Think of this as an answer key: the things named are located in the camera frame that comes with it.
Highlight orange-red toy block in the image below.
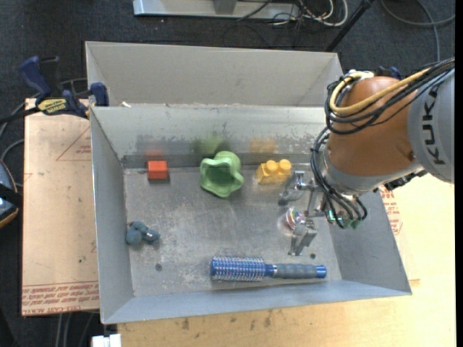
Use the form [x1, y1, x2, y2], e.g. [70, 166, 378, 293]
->
[146, 160, 170, 181]

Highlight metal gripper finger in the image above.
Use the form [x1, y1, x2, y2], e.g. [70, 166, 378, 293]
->
[277, 170, 310, 207]
[288, 216, 319, 257]

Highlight brown cardboard board, red print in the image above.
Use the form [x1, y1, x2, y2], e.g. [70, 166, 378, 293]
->
[21, 98, 421, 317]

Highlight blue round hairbrush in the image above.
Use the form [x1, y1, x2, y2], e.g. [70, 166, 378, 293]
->
[210, 254, 328, 282]

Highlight yellow toy brick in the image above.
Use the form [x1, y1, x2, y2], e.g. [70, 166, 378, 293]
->
[255, 158, 293, 185]

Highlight grey metal bin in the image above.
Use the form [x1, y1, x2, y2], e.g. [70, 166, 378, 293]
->
[85, 41, 413, 325]

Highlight clear iridescent round thing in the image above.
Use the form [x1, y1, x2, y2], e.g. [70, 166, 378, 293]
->
[276, 207, 303, 235]

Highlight teal toy animal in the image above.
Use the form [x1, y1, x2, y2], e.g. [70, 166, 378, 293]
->
[124, 220, 161, 247]

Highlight green flower-shaped cup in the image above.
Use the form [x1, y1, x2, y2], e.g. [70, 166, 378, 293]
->
[199, 150, 245, 199]

